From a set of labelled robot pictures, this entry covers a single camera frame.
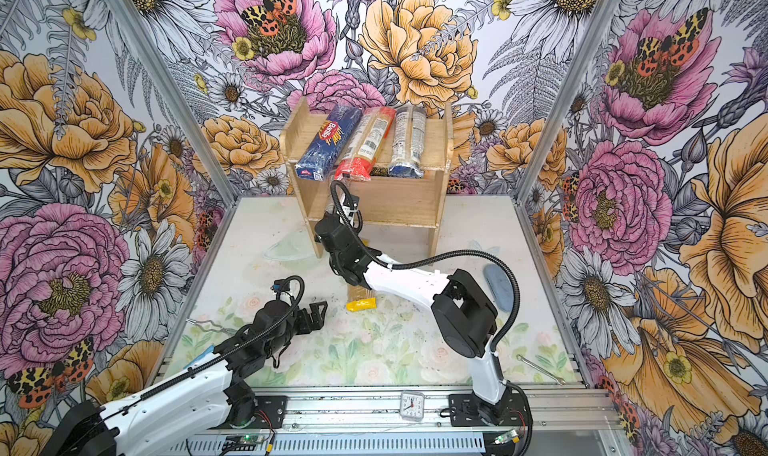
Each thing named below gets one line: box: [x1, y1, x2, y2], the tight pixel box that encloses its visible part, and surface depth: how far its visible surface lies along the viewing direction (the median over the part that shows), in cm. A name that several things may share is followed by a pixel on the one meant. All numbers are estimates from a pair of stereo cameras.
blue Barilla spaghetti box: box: [295, 105, 363, 182], surface depth 71 cm
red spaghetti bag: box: [334, 106, 397, 182], surface depth 70 cm
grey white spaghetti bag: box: [388, 105, 427, 179], surface depth 71 cm
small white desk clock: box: [400, 392, 425, 422], surface depth 75 cm
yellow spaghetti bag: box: [346, 284, 377, 312], surface depth 93 cm
